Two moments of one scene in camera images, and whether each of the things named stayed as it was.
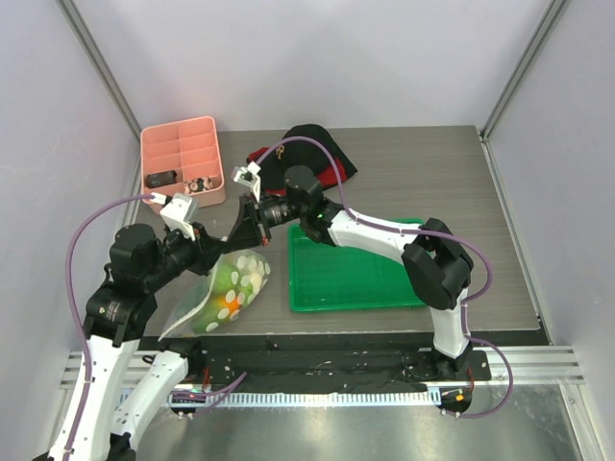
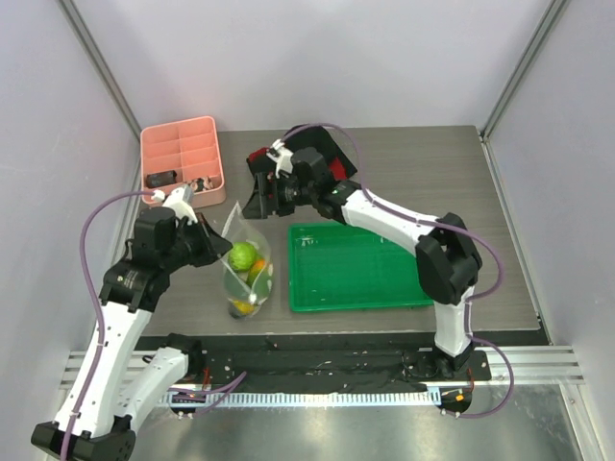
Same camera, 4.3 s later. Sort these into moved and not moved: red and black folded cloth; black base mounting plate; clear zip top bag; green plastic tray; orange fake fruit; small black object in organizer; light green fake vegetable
Moved: orange fake fruit; clear zip top bag; light green fake vegetable
Not moved: red and black folded cloth; green plastic tray; small black object in organizer; black base mounting plate
